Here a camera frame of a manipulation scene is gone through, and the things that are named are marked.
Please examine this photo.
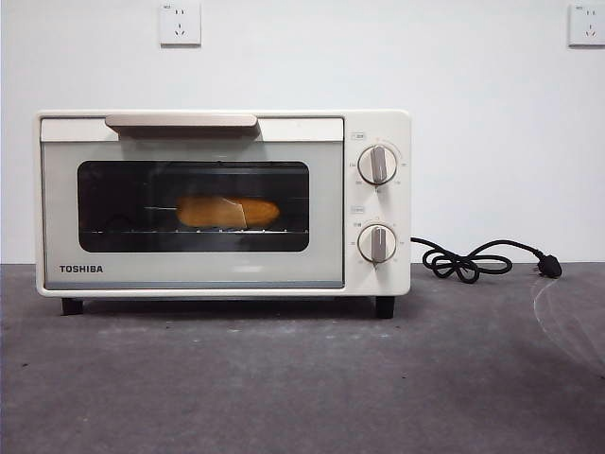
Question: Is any yellow corn cob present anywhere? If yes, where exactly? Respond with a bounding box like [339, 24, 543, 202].
[176, 196, 281, 228]

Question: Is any glass oven door with handle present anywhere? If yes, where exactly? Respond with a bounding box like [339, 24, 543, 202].
[40, 113, 345, 289]

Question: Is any cream oven timer knob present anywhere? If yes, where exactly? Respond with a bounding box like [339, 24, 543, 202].
[357, 223, 398, 264]

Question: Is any cream oven temperature knob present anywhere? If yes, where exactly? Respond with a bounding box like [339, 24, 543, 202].
[357, 144, 398, 185]

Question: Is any cream Toshiba toaster oven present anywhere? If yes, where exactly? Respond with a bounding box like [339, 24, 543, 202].
[33, 109, 413, 319]

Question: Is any metal wire oven rack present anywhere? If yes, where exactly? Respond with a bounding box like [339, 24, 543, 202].
[89, 227, 311, 236]

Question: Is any white wall socket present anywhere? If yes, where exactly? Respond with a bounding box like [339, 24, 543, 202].
[568, 2, 605, 48]
[159, 2, 203, 47]

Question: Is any black power cord with plug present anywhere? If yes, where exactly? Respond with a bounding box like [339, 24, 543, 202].
[409, 236, 564, 285]

